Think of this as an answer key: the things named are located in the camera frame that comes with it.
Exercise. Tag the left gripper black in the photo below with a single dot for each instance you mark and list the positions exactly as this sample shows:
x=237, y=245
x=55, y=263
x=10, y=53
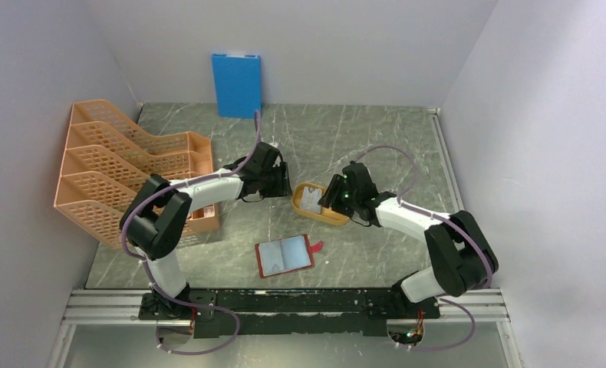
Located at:
x=282, y=187

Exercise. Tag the blue folder against wall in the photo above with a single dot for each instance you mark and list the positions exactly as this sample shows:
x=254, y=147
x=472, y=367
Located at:
x=238, y=84

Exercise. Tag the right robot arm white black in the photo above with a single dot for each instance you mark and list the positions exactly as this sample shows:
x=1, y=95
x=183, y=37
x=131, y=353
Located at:
x=461, y=259

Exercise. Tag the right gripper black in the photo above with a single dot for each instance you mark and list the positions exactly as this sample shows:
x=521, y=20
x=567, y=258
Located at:
x=331, y=195

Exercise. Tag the orange mesh file organizer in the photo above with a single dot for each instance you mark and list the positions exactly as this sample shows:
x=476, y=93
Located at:
x=106, y=160

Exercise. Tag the yellow oval tray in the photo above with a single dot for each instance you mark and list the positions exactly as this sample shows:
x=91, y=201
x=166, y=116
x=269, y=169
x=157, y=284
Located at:
x=327, y=216

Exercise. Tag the silver VIP credit card stack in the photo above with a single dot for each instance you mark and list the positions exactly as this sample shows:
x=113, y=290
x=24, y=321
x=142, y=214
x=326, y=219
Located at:
x=309, y=199

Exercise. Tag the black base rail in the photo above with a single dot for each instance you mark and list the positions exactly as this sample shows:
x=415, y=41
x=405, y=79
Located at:
x=221, y=312

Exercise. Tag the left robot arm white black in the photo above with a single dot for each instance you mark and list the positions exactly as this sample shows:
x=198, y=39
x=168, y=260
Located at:
x=153, y=224

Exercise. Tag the aluminium frame rail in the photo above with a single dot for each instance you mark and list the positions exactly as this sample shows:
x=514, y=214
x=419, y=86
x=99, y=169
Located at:
x=453, y=187

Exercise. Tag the red leather card holder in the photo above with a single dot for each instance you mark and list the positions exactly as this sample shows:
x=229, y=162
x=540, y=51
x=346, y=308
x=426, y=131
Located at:
x=286, y=255

